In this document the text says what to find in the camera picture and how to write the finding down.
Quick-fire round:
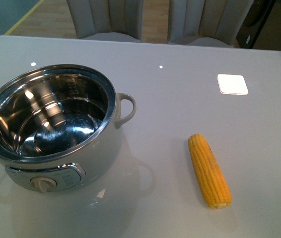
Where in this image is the yellow corn cob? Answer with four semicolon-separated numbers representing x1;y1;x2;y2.
188;134;232;209

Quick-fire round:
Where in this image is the beige chair right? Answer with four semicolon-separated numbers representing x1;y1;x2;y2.
167;0;253;48

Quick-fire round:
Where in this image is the black appliance at right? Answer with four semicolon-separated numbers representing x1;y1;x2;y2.
237;0;276;49

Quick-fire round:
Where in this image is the beige chair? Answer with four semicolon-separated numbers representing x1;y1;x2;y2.
67;0;143;42
167;0;253;48

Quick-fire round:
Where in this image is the white electric cooking pot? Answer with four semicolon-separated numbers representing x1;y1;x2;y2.
0;64;137;193

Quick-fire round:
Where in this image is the beige chair left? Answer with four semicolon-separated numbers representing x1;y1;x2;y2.
67;0;143;42

